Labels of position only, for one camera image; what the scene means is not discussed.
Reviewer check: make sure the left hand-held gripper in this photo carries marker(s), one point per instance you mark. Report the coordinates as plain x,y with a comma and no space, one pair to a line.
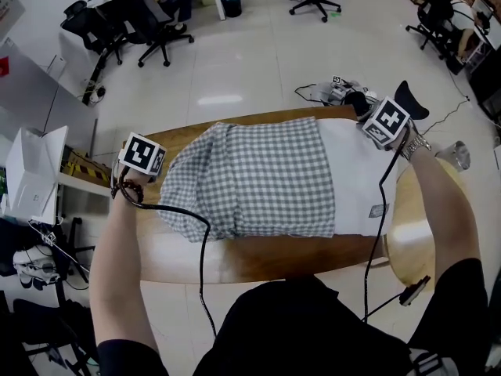
141,157

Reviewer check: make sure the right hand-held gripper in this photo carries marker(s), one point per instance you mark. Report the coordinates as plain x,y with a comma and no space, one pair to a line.
385,121

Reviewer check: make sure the white pillow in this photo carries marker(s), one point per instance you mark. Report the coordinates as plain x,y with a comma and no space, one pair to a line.
358,171

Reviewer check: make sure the grey checked pillowcase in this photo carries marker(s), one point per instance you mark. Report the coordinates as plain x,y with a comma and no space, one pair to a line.
254,178

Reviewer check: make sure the person's left forearm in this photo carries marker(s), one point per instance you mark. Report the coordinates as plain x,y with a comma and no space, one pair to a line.
117,257

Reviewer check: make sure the person's right forearm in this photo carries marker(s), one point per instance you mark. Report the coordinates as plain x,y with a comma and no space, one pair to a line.
442,210

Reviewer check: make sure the silver wristwatch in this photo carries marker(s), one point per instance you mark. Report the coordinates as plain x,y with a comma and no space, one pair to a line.
416,145

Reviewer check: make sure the yellow black striped box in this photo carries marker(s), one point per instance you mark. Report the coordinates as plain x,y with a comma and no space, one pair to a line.
84,167

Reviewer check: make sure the clear plastic cup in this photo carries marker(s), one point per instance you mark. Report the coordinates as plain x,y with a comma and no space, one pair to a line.
456,155

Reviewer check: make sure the white open cardboard box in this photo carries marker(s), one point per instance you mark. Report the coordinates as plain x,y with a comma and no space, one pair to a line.
35,174

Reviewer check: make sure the white sneakers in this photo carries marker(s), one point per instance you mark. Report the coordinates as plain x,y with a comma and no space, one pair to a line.
35,270

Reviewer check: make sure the small black brown device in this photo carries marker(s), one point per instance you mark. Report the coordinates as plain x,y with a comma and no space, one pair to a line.
413,291

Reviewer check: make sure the black waste bin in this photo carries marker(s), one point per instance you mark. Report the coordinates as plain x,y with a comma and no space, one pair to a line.
233,4

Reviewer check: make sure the person's black clothing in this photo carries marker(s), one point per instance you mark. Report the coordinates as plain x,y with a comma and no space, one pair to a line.
313,327

